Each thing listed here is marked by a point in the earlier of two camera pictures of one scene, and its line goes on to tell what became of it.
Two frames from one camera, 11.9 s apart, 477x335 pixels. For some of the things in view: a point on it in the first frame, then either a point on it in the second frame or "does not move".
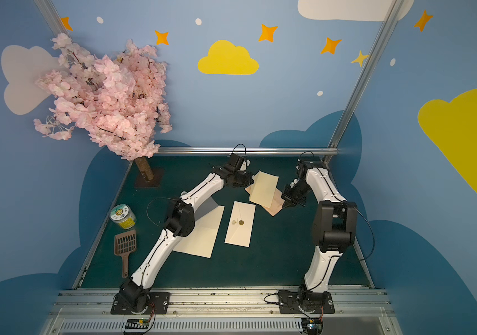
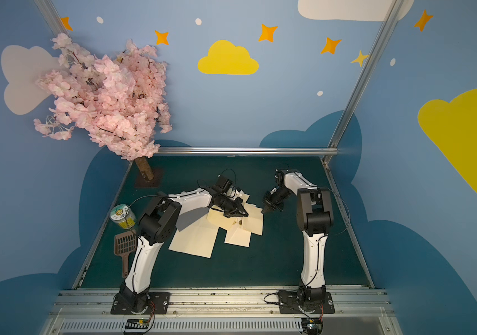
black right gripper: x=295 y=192 to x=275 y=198
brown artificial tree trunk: x=144 y=165 does not move
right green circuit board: x=312 y=326 does not move
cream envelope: x=263 y=188 to x=252 y=223
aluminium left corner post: x=52 y=17 does not move
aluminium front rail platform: x=365 y=312 does not move
